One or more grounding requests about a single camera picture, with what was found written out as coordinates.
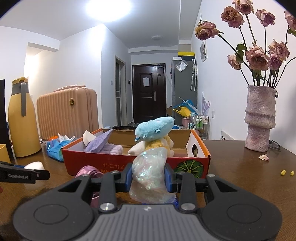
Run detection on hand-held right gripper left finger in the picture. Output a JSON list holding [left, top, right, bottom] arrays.
[[58, 163, 133, 212]]

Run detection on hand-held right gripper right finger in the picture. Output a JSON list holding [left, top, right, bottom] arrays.
[[165, 164, 238, 212]]

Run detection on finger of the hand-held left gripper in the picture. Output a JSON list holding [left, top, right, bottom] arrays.
[[35, 170, 50, 181], [0, 162, 26, 171]]

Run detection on iridescent plastic bag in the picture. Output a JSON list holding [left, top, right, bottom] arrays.
[[129, 148, 176, 205]]

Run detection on lilac fuzzy cloth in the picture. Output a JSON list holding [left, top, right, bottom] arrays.
[[102, 144, 124, 155]]

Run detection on red cardboard box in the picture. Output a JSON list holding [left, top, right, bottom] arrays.
[[61, 128, 211, 179]]

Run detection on purple linen drawstring bag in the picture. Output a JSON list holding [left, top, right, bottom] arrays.
[[84, 129, 114, 153]]

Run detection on light blue plush toy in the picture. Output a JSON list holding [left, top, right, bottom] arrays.
[[134, 117, 174, 142]]

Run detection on white wedge sponge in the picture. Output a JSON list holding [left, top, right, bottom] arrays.
[[83, 130, 97, 146]]

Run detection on yellow mug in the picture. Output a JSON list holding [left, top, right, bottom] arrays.
[[0, 144, 11, 164]]

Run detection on blue tissue pack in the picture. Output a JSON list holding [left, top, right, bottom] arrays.
[[46, 134, 77, 162]]

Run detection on yellow thermos jug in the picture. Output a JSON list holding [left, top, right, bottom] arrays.
[[8, 77, 42, 158]]

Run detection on purple satin pouch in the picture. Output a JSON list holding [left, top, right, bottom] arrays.
[[76, 165, 104, 209]]

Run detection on rack with bottles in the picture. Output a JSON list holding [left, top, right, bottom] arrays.
[[189, 113, 210, 139]]

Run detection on pink ribbed suitcase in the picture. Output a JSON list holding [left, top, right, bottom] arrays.
[[36, 85, 99, 141]]

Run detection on yellow watering can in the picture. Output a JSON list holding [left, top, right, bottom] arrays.
[[173, 107, 191, 117]]

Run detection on dark brown entrance door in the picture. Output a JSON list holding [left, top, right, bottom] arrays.
[[132, 64, 166, 124]]

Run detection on blue plastic item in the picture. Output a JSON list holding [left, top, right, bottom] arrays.
[[179, 97, 199, 115]]

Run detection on grey interior door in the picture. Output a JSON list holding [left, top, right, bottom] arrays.
[[115, 56, 127, 127]]

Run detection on grey refrigerator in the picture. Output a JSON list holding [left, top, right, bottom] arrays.
[[171, 59, 198, 112]]

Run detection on hanging folded umbrellas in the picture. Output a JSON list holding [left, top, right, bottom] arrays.
[[190, 59, 197, 91]]

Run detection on pink textured vase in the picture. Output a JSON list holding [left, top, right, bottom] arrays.
[[244, 85, 277, 152]]

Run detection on black eyeglasses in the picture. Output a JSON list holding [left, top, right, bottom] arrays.
[[268, 140, 281, 151]]

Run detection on bunch of dried roses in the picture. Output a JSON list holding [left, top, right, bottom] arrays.
[[195, 0, 296, 87]]

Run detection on bright ceiling lamp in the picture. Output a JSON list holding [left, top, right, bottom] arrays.
[[84, 0, 133, 22]]

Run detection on white wall vent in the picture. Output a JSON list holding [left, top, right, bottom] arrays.
[[221, 130, 235, 141]]

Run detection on purple wall decoration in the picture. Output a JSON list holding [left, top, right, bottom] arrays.
[[201, 91, 211, 116]]

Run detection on wall picture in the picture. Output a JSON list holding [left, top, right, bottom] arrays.
[[200, 40, 208, 62]]

